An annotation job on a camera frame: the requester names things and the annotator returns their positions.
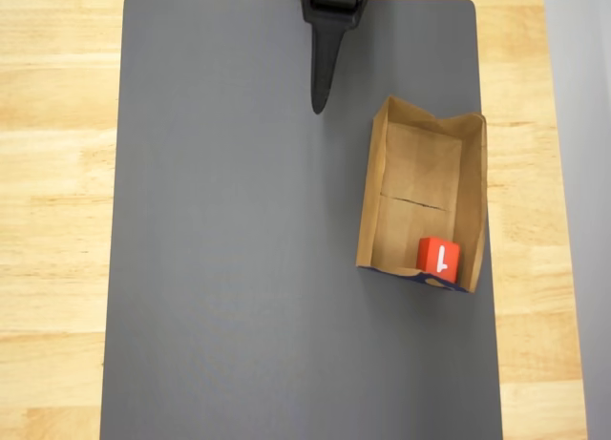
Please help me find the brown paper box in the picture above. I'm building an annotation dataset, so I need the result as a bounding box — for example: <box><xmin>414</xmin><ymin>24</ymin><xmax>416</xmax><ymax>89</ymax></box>
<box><xmin>355</xmin><ymin>94</ymin><xmax>490</xmax><ymax>296</ymax></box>

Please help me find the red cube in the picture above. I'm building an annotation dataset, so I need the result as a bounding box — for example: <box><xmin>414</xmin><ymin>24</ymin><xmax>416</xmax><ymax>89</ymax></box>
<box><xmin>416</xmin><ymin>236</ymin><xmax>463</xmax><ymax>285</ymax></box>

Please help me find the dark grey mat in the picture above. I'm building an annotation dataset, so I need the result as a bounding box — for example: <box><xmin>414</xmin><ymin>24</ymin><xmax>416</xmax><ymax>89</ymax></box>
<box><xmin>98</xmin><ymin>0</ymin><xmax>504</xmax><ymax>440</ymax></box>

